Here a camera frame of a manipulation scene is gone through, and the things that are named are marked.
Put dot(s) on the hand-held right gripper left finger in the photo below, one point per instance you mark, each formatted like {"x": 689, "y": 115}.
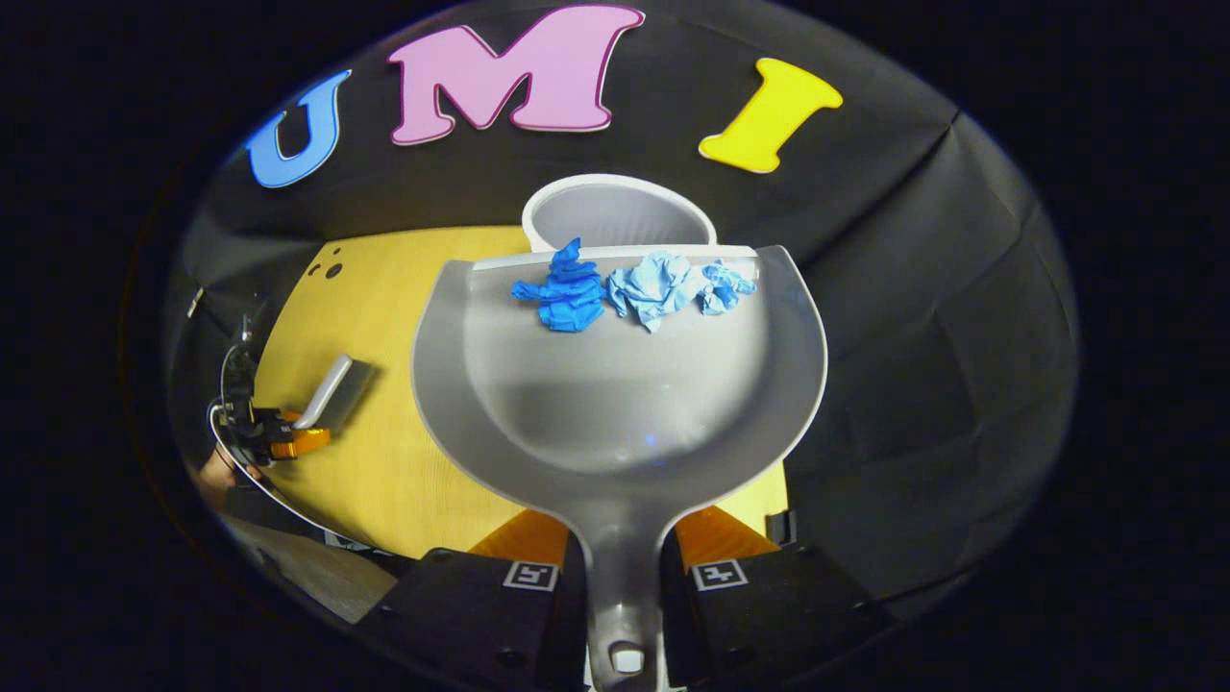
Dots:
{"x": 471, "y": 615}

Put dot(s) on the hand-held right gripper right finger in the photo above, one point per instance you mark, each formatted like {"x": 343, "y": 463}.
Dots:
{"x": 769, "y": 615}

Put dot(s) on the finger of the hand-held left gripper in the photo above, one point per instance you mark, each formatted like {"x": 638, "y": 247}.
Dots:
{"x": 274, "y": 421}
{"x": 303, "y": 442}

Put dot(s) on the small grey broom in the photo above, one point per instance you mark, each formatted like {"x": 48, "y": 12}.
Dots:
{"x": 327, "y": 389}

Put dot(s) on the grey dustpan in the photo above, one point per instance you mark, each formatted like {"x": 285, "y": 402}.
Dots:
{"x": 615, "y": 404}

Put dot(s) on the small light blue paper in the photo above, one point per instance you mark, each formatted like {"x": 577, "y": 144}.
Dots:
{"x": 725, "y": 286}

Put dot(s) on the white ribbed garbage bin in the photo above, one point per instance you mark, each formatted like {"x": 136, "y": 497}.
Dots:
{"x": 615, "y": 216}

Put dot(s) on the wooden desktop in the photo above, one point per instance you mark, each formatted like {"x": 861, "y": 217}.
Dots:
{"x": 384, "y": 481}

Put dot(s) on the small black clip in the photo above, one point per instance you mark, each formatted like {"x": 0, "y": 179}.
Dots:
{"x": 780, "y": 527}

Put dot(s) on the black backdrop cloth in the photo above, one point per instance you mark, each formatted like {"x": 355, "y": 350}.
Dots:
{"x": 913, "y": 336}

